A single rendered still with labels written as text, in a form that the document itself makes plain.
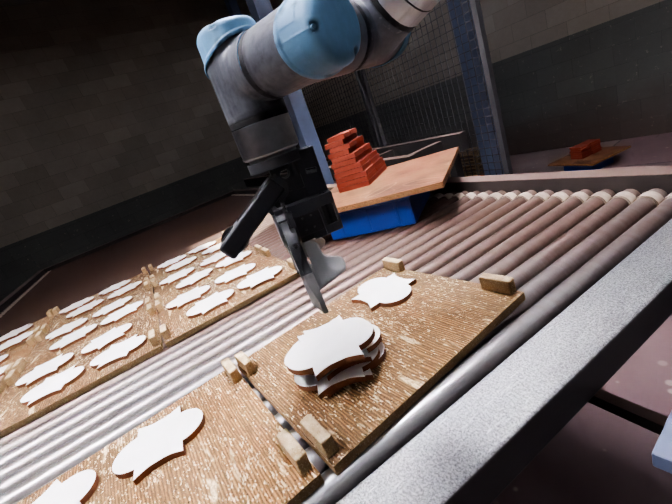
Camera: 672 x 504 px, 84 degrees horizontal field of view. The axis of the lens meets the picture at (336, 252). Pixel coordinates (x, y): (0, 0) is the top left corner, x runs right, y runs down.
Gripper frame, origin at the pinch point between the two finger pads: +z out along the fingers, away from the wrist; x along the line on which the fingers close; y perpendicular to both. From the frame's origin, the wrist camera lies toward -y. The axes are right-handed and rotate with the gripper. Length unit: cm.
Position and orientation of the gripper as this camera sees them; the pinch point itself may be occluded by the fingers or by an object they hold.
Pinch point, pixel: (311, 295)
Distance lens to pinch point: 54.9
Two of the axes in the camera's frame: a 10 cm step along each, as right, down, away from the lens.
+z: 3.2, 8.9, 3.2
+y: 9.2, -3.8, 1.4
